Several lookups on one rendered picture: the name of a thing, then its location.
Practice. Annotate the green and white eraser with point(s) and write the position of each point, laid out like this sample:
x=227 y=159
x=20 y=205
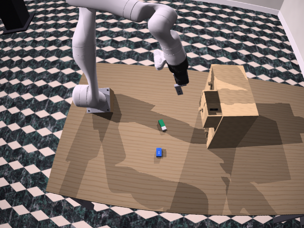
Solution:
x=162 y=125

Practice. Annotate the blue nine-volt battery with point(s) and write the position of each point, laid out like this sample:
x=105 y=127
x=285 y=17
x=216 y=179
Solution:
x=158 y=152

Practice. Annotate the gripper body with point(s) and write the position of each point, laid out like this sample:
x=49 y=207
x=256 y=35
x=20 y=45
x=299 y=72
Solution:
x=177 y=64

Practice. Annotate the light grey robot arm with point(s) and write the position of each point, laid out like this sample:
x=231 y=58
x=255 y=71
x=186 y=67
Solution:
x=162 y=19

